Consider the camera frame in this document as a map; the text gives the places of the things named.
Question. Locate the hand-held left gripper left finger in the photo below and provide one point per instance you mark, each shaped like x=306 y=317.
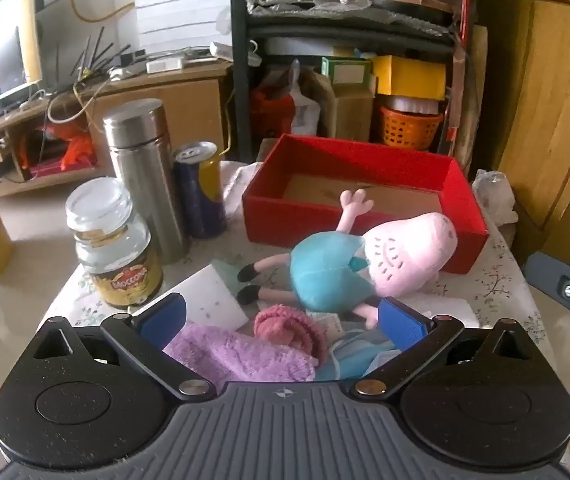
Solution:
x=162 y=317

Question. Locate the clear plastic bag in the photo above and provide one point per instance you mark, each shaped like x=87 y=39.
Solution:
x=495 y=195

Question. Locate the red and white plastic bag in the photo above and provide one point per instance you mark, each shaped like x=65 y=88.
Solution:
x=305 y=115

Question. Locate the orange plastic basket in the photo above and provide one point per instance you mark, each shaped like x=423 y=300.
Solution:
x=410 y=132

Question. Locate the floral tablecloth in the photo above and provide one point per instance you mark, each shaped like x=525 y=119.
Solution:
x=495 y=285

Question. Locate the pink knitted hat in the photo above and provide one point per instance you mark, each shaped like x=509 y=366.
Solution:
x=290 y=330

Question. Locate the white power adapter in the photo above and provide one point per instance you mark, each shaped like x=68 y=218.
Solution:
x=165 y=65

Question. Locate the green box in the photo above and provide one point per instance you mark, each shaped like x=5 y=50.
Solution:
x=347 y=70

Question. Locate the yellow box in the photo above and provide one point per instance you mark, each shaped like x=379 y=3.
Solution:
x=410 y=77

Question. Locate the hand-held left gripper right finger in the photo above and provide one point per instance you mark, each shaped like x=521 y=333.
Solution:
x=405 y=322

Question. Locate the blue and yellow can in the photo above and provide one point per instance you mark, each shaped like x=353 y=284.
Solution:
x=200 y=195

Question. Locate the black shelf rack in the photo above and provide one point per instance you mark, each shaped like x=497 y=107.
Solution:
x=239 y=85

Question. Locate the red box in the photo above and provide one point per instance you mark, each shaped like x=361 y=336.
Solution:
x=275 y=210

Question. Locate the wooden wardrobe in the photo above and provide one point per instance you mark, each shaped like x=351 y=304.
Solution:
x=550 y=110

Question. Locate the pink pig plush toy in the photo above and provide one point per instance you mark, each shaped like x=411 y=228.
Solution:
x=325 y=275

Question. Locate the stainless steel thermos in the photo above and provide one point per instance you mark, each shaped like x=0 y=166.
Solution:
x=140 y=185

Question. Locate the black frying pan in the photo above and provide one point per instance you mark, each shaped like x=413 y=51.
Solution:
x=415 y=10

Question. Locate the pale blue towel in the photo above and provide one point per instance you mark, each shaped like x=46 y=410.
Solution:
x=350 y=360

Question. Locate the glass coffee jar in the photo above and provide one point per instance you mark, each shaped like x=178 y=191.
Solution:
x=115 y=260

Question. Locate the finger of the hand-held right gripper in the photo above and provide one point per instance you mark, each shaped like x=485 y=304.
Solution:
x=545 y=272

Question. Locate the cardboard box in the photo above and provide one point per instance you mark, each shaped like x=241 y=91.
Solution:
x=350 y=110

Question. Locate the white foam sponge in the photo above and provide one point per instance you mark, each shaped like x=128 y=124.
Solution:
x=452 y=307
x=210 y=295

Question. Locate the black router with antennas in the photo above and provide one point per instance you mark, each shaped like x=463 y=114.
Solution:
x=100 y=55

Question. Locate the purple towel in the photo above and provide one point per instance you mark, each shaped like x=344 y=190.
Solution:
x=235 y=355

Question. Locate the wooden television cabinet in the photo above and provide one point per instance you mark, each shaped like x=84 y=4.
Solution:
x=175 y=90

